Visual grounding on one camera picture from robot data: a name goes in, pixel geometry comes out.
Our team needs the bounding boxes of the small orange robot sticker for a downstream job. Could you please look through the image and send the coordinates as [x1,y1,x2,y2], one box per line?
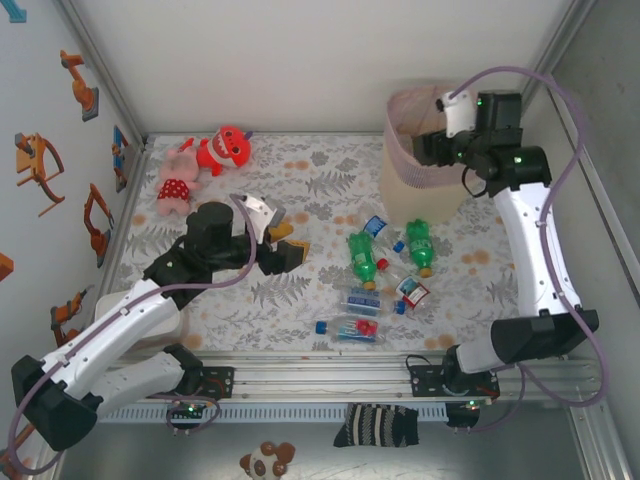
[49,285,96,347]

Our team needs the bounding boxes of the aluminium frame post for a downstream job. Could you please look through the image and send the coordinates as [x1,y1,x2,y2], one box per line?
[501,0,597,132]
[59,0,150,147]

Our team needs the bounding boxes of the orange robot arm sticker grey base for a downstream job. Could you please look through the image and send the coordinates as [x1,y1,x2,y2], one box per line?
[59,48,100,123]

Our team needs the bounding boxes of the aluminium mounting rail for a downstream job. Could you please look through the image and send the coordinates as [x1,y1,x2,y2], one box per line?
[119,349,601,404]

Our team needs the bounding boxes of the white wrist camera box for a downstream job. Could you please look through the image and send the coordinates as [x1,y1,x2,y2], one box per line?
[243,194,286,246]
[436,91,476,140]

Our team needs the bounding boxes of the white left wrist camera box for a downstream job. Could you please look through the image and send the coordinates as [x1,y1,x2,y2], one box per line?
[243,194,286,246]

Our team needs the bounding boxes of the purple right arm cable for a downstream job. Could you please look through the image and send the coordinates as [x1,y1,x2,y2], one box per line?
[449,66,610,434]

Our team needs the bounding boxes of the pink plush toy polka dots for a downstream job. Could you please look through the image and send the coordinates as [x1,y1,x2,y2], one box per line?
[153,147,204,217]

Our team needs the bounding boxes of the white floral table mat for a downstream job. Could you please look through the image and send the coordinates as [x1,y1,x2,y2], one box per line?
[102,132,529,354]

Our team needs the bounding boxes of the clear bottle blue red label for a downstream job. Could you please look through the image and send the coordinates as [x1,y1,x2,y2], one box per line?
[314,318,387,346]

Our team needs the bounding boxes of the black white striped sock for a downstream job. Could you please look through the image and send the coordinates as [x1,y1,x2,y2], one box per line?
[333,402,420,449]

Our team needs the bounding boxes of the circuit board green light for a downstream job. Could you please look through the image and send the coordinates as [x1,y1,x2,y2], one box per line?
[167,401,211,417]
[446,399,494,429]

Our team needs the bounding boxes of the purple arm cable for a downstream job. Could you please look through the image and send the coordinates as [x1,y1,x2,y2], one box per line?
[449,66,610,434]
[7,193,259,475]

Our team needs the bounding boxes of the white slotted cable duct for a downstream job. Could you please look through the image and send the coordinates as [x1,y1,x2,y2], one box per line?
[97,402,449,425]

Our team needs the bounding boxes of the clear bottle round blue label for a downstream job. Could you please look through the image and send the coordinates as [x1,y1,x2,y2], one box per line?
[357,213,406,253]

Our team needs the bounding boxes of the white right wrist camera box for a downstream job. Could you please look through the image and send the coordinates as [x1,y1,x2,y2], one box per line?
[436,91,476,140]

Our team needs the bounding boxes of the green plastic bottle yellow cap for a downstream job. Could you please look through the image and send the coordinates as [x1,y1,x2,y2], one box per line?
[405,218,436,278]
[347,231,380,292]

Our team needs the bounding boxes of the clear bottle red cap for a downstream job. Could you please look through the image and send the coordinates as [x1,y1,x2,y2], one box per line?
[375,257,432,314]

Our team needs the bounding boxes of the brown white plush toy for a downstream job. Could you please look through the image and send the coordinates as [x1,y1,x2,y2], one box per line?
[238,440,297,480]

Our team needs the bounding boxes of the orange claw robot sticker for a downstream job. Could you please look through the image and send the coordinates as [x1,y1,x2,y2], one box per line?
[13,132,66,218]

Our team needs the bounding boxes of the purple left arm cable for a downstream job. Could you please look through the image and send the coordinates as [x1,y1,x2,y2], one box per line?
[7,193,259,475]

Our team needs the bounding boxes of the clear bottle long blue label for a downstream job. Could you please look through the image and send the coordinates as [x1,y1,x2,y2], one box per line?
[338,286,407,319]

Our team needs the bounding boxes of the red plush monster toy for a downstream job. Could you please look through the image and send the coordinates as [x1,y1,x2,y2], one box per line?
[178,124,255,178]

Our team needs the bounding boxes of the blue orange wall sticker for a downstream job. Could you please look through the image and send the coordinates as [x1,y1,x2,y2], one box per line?
[111,124,132,194]

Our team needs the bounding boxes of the pink mesh bin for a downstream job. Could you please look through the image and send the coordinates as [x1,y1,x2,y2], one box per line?
[378,83,501,225]

